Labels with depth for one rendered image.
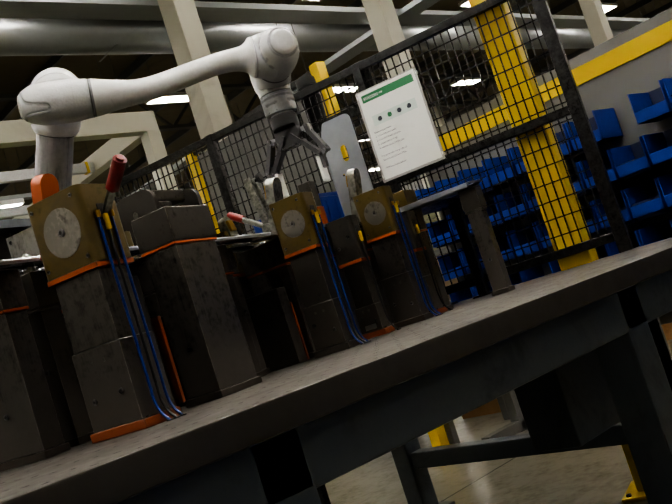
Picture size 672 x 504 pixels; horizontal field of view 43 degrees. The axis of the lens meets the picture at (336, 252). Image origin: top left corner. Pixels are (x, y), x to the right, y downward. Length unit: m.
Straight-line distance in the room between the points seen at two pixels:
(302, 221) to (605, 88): 2.10
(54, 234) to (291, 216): 0.66
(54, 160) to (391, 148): 1.04
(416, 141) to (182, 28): 7.79
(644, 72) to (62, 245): 2.72
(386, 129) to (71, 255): 1.68
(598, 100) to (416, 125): 1.14
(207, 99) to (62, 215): 8.85
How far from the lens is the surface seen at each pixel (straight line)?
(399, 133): 2.77
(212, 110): 10.09
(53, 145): 2.46
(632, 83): 3.62
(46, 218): 1.31
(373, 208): 2.11
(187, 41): 10.33
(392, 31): 6.62
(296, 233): 1.81
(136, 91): 2.30
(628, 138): 3.64
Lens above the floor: 0.76
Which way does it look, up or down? 5 degrees up
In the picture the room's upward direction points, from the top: 18 degrees counter-clockwise
